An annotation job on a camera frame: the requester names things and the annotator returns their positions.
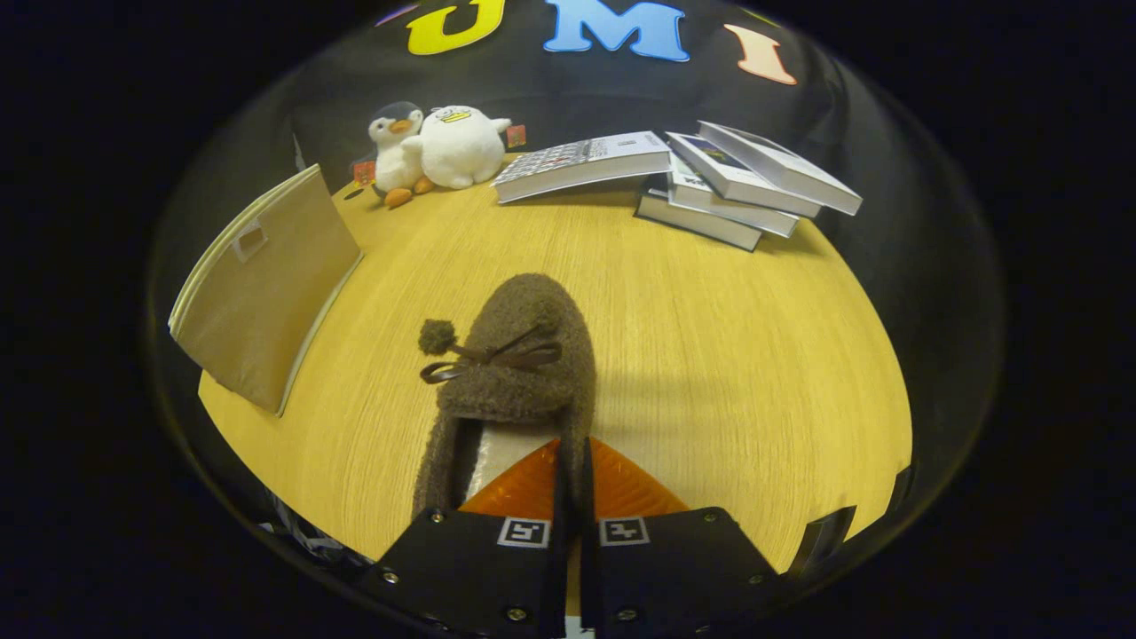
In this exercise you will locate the grey book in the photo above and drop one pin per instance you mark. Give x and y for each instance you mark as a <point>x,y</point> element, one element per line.
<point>697,224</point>

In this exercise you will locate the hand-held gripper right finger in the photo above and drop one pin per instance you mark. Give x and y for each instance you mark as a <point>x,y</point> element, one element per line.
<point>674,568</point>

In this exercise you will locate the patterned cover white book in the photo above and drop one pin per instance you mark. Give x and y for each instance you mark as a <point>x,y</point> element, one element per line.
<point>577,164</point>

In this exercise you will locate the white duck plush toy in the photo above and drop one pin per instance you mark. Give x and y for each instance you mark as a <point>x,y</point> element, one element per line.
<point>457,146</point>

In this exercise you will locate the white book dark cover picture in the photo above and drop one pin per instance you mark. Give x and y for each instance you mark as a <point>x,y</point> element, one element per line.
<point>781,169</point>

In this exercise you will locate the grey penguin plush toy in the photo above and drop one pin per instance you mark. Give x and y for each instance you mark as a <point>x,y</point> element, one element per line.
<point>395,155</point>

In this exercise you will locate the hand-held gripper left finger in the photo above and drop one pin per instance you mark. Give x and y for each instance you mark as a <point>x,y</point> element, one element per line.
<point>470,568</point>

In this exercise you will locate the brown fuzzy shoe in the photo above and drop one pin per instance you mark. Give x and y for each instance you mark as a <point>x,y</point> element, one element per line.
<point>524,355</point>

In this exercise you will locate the plain white book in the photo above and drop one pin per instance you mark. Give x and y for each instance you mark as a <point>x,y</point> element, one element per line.
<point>728,206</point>

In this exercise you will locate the beige fabric storage box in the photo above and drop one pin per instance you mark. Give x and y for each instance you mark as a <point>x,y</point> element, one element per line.
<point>266,284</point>

